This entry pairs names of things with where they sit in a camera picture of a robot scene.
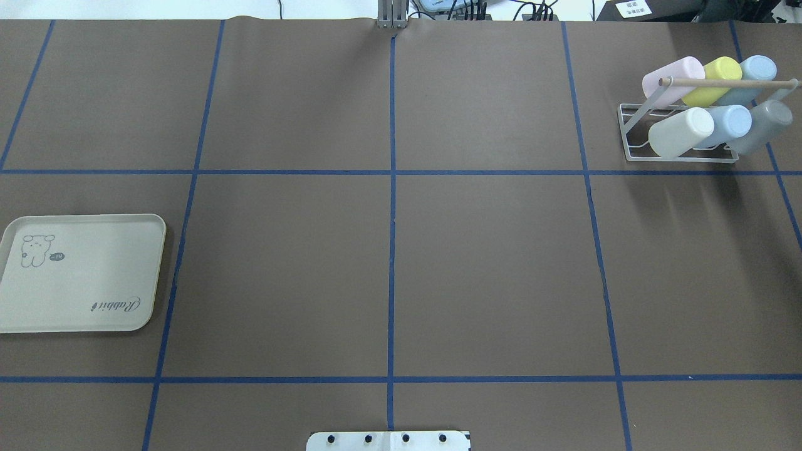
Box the pale cream cup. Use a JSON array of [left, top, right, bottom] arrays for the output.
[[648, 106, 714, 160]]

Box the pink cup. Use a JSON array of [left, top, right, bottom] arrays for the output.
[[642, 55, 706, 108]]

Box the light blue cup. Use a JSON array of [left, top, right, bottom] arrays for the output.
[[716, 54, 778, 106], [694, 105, 753, 149]]

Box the yellow cup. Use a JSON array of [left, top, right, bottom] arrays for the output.
[[682, 56, 742, 108]]

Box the white grey cup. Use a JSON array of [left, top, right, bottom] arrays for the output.
[[726, 99, 793, 156]]

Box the cream plastic tray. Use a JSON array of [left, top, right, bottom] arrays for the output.
[[1, 214, 167, 334]]

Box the aluminium frame post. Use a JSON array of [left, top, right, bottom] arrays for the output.
[[376, 0, 410, 29]]

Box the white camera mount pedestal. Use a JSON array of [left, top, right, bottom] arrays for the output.
[[306, 430, 472, 450]]

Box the white wire cup rack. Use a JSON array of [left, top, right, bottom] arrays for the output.
[[617, 76, 800, 163]]

